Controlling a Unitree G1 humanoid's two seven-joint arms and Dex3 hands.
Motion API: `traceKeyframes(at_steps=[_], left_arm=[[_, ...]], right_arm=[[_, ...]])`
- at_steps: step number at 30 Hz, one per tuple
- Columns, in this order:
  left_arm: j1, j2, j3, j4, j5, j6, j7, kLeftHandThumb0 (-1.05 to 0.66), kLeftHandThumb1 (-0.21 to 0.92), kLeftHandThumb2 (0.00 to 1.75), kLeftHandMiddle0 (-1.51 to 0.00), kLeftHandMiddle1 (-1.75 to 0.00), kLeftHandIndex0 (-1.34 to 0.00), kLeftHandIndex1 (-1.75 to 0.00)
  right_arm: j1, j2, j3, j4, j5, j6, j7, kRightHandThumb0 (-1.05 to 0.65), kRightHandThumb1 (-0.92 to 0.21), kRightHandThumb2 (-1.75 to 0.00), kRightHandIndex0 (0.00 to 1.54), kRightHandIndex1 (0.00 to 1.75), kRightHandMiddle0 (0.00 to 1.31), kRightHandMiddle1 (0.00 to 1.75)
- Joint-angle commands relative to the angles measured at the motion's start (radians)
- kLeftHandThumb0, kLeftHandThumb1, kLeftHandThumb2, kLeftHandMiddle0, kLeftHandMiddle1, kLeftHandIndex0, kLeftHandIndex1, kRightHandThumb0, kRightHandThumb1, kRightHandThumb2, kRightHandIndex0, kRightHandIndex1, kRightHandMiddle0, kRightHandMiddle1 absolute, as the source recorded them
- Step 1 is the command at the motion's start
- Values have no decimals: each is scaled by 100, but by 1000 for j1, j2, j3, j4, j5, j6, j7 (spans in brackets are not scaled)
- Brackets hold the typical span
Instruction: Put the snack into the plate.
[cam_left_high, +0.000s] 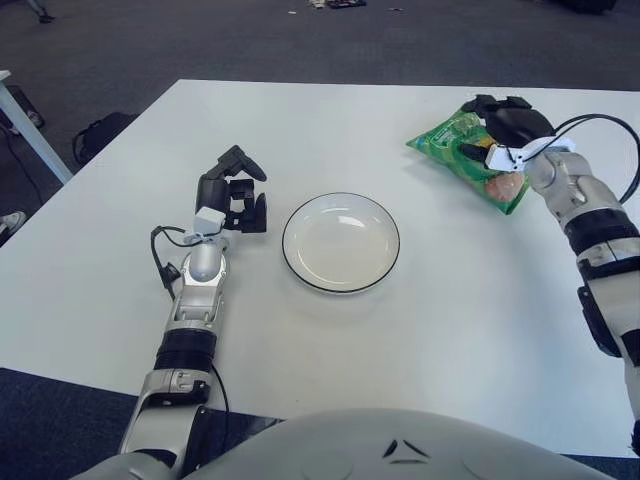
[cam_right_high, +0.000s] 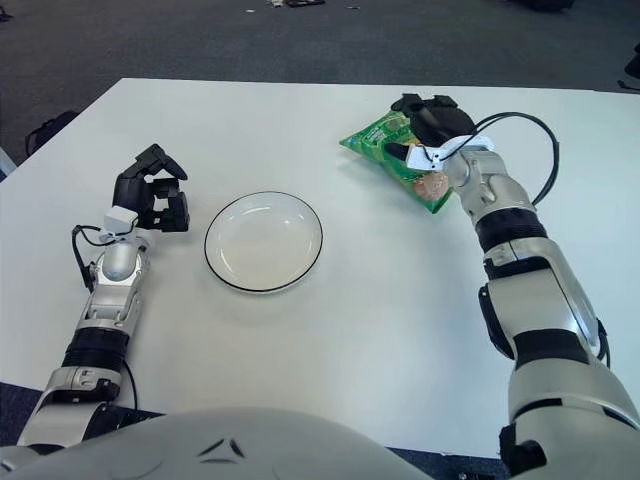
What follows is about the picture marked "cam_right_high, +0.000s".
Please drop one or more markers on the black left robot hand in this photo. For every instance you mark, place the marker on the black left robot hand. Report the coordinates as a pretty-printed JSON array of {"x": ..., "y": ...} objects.
[{"x": 155, "y": 207}]

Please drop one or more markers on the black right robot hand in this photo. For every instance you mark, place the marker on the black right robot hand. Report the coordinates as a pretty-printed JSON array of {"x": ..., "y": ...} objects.
[{"x": 440, "y": 125}]

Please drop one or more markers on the green potato chips bag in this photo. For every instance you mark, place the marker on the green potato chips bag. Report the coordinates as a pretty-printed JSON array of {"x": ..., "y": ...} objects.
[{"x": 375, "y": 140}]

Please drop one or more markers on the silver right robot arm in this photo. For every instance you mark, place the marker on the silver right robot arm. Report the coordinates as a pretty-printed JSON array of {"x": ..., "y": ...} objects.
[{"x": 535, "y": 280}]

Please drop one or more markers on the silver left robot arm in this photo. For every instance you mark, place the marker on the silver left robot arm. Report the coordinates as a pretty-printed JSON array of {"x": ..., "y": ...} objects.
[{"x": 115, "y": 267}]

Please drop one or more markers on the white plate with black rim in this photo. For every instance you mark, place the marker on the white plate with black rim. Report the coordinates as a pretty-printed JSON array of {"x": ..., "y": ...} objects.
[{"x": 262, "y": 242}]

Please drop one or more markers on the white left wrist sensor box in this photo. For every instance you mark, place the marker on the white left wrist sensor box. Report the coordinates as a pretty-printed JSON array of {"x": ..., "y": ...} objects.
[{"x": 120, "y": 220}]

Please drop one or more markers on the white wrist sensor box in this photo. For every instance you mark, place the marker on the white wrist sensor box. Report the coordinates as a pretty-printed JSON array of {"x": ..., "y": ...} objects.
[
  {"x": 120, "y": 220},
  {"x": 417, "y": 157}
]

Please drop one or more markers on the white right wrist sensor box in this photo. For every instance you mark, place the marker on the white right wrist sensor box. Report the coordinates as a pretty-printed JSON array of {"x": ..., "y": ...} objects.
[{"x": 417, "y": 157}]

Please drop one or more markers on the black backpack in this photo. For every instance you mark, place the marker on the black backpack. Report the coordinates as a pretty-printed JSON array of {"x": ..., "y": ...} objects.
[{"x": 50, "y": 127}]

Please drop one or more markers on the large black bag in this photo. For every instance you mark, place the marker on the large black bag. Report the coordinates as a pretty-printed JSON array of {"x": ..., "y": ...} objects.
[{"x": 545, "y": 5}]

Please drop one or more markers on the electronics clutter on floor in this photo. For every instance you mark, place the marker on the electronics clutter on floor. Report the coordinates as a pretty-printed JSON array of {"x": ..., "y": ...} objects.
[{"x": 300, "y": 3}]

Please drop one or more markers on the person's dark shoes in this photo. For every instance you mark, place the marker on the person's dark shoes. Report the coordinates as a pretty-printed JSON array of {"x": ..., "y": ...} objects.
[{"x": 5, "y": 14}]

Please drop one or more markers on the grey robot torso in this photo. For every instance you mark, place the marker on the grey robot torso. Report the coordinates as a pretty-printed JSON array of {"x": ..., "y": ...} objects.
[{"x": 300, "y": 450}]

